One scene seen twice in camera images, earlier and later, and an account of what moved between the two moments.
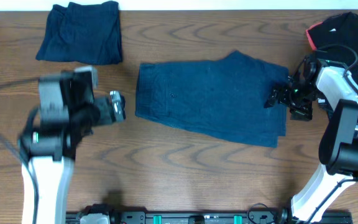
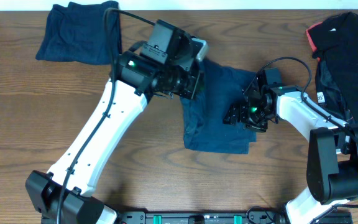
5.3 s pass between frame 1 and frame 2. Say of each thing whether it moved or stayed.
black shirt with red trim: stayed
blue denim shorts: moved
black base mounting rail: stayed
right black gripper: moved
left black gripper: moved
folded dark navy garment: stayed
